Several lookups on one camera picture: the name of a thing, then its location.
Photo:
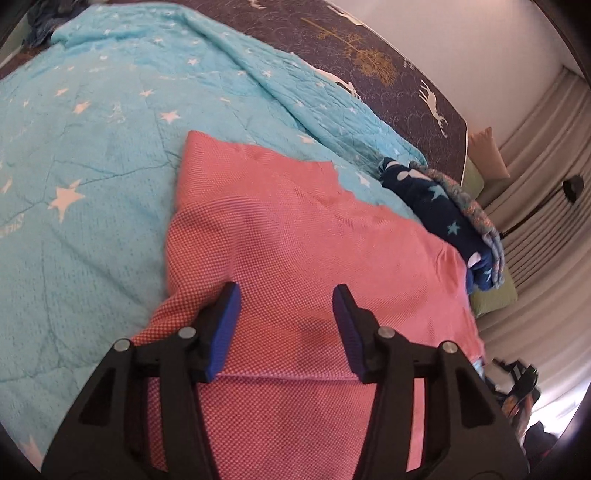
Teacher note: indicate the black round curtain holder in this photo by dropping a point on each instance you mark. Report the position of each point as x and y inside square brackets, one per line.
[572, 188]

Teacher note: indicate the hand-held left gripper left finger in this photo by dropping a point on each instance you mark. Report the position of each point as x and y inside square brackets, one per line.
[227, 318]

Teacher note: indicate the dark blue cloth pile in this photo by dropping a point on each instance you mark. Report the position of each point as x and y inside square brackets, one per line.
[39, 21]

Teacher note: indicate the navy star print folded garment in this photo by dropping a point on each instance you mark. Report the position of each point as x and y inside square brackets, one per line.
[438, 217]

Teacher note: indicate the dark deer print bed sheet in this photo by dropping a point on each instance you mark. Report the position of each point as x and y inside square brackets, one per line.
[369, 50]

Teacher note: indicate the green cushion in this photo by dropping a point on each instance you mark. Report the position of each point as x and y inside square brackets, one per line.
[496, 297]
[472, 181]

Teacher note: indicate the beige cushion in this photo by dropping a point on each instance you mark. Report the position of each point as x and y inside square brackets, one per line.
[489, 152]

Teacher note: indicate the multicolour patterned folded garment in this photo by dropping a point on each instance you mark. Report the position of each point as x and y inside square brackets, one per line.
[480, 217]

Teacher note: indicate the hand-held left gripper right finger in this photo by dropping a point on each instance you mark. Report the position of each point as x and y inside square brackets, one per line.
[345, 318]

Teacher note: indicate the pink knit garment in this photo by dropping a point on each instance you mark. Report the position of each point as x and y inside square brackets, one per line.
[286, 240]

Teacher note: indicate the white pleated curtain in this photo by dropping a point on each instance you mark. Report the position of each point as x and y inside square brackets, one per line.
[540, 221]

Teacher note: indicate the turquoise star print blanket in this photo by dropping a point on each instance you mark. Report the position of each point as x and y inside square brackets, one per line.
[101, 194]

